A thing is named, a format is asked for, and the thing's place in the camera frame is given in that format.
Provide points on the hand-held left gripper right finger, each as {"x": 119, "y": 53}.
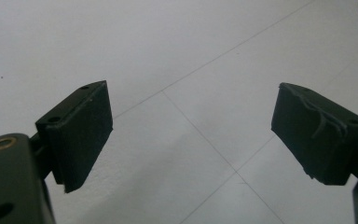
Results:
{"x": 317, "y": 137}

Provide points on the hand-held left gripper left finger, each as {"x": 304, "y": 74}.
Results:
{"x": 77, "y": 137}

